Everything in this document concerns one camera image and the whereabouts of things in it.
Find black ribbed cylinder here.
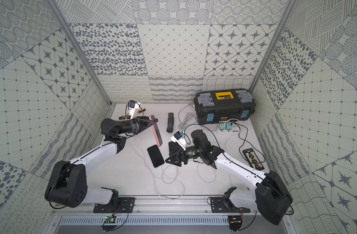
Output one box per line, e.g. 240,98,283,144
166,112,174,133

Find yellow black pliers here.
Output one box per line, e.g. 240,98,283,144
119,114,131,120

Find green usb charger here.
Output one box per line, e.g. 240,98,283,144
218,123,226,130

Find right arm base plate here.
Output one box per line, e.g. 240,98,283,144
207,197,251,213

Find black charging cable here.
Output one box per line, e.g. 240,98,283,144
230,120,267,164

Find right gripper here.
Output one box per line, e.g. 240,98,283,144
165,144,203,166

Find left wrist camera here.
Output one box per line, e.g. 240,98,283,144
127,100,143,119

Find black deli toolbox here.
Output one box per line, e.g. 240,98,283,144
194,89,256,125

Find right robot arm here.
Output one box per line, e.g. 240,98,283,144
166,130,293,225

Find blue black phone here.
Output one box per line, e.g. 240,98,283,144
147,145,165,168

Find pink case phone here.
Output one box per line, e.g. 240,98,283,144
149,115,163,147

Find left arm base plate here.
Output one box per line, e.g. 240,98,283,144
93,197,136,214

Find teal usb charger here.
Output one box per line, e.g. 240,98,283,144
225,123,233,130

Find white power strip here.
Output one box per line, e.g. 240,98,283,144
215,127,240,136

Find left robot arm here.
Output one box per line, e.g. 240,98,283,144
45,115,159,208

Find grey power strip cord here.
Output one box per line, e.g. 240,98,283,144
177,102,198,131

